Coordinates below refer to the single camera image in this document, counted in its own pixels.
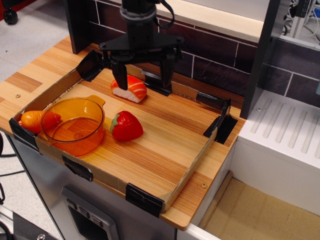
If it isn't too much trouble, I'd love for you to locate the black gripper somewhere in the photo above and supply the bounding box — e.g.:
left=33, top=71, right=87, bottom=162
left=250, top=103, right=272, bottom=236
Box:
left=98, top=7, right=185, bottom=91

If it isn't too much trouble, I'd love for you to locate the salmon sushi toy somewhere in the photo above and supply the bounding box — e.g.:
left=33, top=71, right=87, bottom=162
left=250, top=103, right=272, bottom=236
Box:
left=110, top=75, right=147, bottom=103

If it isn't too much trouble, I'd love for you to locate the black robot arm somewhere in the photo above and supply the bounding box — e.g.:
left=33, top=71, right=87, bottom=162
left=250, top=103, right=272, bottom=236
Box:
left=98, top=0, right=184, bottom=90

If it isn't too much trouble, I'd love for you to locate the orange transparent plastic pot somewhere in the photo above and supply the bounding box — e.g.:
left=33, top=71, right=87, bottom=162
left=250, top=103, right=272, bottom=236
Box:
left=37, top=95, right=105, bottom=157

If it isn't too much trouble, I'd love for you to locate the red toy strawberry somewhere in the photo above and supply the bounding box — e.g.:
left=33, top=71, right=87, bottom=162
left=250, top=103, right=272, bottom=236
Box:
left=110, top=111, right=144, bottom=141

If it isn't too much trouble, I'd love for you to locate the orange toy carrot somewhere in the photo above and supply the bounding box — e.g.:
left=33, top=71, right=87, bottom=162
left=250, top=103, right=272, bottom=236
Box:
left=18, top=110, right=61, bottom=134

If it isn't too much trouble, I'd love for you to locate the black caster wheel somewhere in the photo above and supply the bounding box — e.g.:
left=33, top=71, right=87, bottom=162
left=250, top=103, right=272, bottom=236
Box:
left=3, top=8, right=18, bottom=25

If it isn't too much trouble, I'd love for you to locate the silver toy oven front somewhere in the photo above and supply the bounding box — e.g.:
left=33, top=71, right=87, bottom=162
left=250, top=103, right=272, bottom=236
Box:
left=7, top=136, right=177, bottom=240

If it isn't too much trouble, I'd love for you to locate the white toy sink drainboard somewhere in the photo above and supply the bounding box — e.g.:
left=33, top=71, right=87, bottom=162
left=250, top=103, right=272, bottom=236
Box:
left=230, top=91, right=320, bottom=215

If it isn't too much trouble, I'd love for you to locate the dark grey left post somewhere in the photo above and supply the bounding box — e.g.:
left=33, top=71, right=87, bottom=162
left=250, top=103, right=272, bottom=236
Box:
left=63, top=0, right=98, bottom=54

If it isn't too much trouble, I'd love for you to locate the dark grey vertical post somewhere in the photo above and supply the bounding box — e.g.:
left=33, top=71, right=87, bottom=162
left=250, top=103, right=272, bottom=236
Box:
left=240, top=0, right=290, bottom=119

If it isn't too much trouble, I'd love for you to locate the black cable on floor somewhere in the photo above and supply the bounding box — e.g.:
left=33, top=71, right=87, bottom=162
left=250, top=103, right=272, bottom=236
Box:
left=0, top=132, right=25, bottom=203

